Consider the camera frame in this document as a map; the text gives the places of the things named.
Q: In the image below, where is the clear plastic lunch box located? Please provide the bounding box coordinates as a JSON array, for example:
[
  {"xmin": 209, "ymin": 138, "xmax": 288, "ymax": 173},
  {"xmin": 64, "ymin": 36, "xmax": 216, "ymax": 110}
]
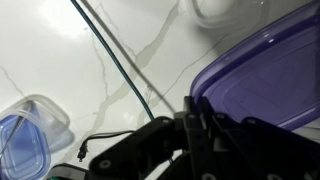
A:
[{"xmin": 186, "ymin": 0, "xmax": 266, "ymax": 28}]

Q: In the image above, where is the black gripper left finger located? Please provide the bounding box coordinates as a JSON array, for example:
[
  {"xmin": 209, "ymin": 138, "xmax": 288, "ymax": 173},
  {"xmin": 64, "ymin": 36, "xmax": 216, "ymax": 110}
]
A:
[{"xmin": 89, "ymin": 116, "xmax": 186, "ymax": 180}]

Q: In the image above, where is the clear container with blue lid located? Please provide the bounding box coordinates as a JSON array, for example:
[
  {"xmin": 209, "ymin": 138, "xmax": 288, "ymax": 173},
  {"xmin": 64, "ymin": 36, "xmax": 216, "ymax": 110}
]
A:
[{"xmin": 0, "ymin": 95, "xmax": 74, "ymax": 180}]

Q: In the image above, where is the long black power cable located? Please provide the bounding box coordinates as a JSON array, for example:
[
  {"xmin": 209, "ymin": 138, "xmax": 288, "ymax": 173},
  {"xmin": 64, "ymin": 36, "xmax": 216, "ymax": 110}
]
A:
[{"xmin": 69, "ymin": 0, "xmax": 156, "ymax": 122}]

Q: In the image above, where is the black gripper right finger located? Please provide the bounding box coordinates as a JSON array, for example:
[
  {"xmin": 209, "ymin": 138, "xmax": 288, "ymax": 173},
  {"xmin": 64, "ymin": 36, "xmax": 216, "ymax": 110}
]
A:
[{"xmin": 183, "ymin": 96, "xmax": 320, "ymax": 180}]

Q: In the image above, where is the blue plastic lid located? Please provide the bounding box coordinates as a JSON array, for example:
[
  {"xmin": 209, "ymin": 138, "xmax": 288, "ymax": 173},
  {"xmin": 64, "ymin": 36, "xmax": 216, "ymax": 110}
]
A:
[{"xmin": 190, "ymin": 0, "xmax": 320, "ymax": 130}]

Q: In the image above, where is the coffee maker plug cord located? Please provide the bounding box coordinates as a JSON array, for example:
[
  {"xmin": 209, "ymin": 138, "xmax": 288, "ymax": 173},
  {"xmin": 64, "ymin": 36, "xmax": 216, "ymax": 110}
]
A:
[{"xmin": 77, "ymin": 129, "xmax": 136, "ymax": 163}]

